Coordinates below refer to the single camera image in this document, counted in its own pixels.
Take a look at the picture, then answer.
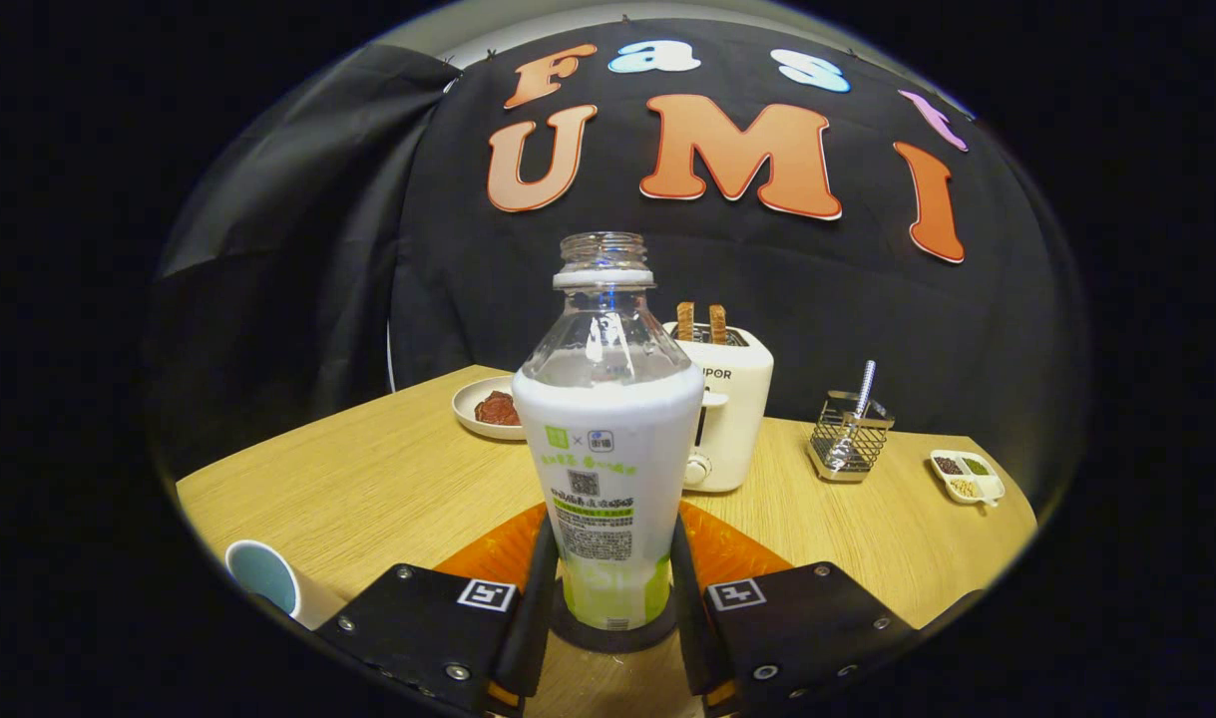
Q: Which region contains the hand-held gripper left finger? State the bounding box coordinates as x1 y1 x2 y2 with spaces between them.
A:
313 504 561 717

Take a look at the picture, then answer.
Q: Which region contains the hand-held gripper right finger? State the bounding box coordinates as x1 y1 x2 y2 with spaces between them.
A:
670 501 918 717

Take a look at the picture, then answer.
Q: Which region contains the dark brown round coaster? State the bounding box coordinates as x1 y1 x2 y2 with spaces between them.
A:
551 588 680 654

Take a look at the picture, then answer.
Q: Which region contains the clear bottle with white label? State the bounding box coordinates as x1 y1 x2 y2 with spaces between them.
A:
511 231 706 632

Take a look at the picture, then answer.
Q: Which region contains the white cup with blue inside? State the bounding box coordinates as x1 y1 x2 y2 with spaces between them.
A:
224 539 344 631

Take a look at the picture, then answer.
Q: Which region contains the wooden table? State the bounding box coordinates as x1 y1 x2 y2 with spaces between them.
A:
176 364 1037 718

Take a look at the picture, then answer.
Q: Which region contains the reddish brown meat portion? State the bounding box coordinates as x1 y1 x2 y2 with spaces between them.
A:
473 390 522 428

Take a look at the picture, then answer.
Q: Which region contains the white oval plate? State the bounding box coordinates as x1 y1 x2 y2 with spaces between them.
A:
452 375 529 442

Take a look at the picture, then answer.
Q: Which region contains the cream white toaster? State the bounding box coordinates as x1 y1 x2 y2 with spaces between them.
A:
662 321 774 494

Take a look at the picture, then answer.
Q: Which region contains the metal spoon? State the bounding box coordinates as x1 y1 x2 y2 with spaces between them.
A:
829 360 878 470

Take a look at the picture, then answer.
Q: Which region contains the white divided seed dish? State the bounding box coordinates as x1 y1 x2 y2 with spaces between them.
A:
930 449 1007 507

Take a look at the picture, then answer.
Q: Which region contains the metal wire mesh holder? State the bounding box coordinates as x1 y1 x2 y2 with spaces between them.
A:
807 390 896 484

